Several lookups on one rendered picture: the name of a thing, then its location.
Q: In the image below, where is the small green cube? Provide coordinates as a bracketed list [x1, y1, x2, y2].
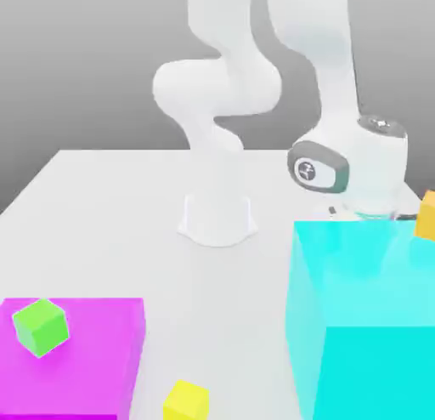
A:
[12, 298, 71, 359]

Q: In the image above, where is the small orange cube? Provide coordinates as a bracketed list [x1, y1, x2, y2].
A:
[414, 189, 435, 241]

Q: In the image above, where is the large magenta box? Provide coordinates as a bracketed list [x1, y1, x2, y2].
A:
[0, 297, 147, 420]

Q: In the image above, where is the small yellow cube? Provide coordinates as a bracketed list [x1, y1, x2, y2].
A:
[162, 379, 211, 420]

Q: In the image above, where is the large cyan box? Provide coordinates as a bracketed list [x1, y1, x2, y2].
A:
[284, 219, 435, 420]

